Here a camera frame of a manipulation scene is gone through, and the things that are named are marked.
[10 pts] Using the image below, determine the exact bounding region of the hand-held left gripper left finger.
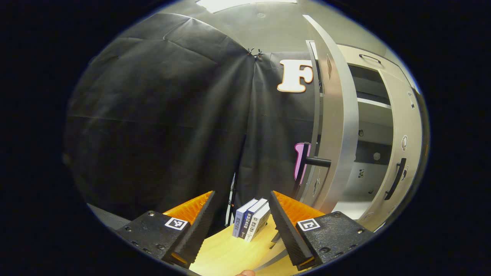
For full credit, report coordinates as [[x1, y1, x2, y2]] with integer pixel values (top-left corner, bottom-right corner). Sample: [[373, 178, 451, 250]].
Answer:
[[115, 191, 216, 268]]

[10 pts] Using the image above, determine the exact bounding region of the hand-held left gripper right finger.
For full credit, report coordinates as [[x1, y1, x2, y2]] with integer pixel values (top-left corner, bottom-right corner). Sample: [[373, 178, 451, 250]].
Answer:
[[269, 191, 374, 271]]

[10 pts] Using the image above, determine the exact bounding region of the white cabinet door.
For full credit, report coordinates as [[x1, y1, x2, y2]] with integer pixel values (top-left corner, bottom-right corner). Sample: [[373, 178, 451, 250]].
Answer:
[[295, 15, 360, 215], [368, 69, 422, 232]]

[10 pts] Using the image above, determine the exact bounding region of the white and grey cabinet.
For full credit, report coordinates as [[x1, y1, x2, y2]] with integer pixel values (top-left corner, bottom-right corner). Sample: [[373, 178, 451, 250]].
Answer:
[[309, 40, 426, 234]]

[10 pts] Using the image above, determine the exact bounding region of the white cabinet shelf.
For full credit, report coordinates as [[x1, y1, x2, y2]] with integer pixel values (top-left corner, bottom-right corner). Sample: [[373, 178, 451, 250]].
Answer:
[[357, 97, 392, 110]]

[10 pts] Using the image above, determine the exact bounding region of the white cabinet drawer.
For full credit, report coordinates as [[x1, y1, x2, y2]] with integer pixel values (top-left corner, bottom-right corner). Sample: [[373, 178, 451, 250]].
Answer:
[[338, 44, 419, 92]]

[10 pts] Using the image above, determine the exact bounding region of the white book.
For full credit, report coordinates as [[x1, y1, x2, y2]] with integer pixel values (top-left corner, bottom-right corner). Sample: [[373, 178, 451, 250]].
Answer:
[[245, 203, 271, 243]]

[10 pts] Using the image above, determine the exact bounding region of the dark blue book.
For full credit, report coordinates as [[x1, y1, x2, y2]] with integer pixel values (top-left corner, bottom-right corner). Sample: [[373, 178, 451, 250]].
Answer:
[[240, 198, 268, 240]]

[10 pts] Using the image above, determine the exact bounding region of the light purple book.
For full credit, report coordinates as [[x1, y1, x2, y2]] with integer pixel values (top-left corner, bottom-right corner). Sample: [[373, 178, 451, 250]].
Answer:
[[232, 199, 258, 238]]

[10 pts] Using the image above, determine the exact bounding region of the black stand pole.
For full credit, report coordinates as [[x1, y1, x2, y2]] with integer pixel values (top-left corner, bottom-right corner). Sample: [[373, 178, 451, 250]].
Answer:
[[226, 134, 247, 227]]

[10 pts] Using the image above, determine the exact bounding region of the black backdrop cloth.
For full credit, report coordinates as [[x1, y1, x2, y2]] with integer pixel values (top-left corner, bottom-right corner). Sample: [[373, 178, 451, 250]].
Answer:
[[63, 13, 255, 230], [226, 51, 323, 227]]

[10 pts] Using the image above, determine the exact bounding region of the black door handle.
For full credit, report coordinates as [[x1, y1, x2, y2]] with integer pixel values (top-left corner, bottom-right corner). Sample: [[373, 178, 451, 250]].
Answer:
[[385, 158, 407, 200], [293, 142, 332, 200]]

